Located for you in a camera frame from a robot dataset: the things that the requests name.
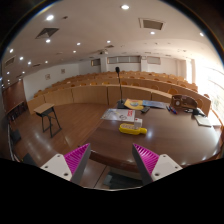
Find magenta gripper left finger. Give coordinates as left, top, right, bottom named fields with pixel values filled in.
left=41, top=143, right=91, bottom=185

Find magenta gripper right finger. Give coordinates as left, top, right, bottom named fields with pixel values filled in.
left=132, top=144, right=182, bottom=185

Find yellow power strip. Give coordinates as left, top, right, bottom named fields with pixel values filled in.
left=119, top=123, right=147, bottom=135

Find small wooden side desk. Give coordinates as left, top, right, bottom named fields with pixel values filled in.
left=34, top=103, right=62, bottom=138

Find black remote control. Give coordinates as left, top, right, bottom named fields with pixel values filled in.
left=141, top=107, right=150, bottom=113

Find red and blue pens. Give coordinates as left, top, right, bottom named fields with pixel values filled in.
left=166, top=105, right=177, bottom=115

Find blue printed paper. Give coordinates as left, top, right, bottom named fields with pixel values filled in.
left=142, top=100, right=166, bottom=109

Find yellow round disc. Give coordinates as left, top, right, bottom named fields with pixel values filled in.
left=124, top=99, right=144, bottom=110

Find white printed sheet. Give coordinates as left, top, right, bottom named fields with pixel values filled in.
left=102, top=108, right=135, bottom=122

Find white notebook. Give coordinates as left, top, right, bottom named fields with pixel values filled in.
left=195, top=115, right=211, bottom=127

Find black microphone on stand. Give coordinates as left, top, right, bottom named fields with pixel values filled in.
left=115, top=67, right=126, bottom=109

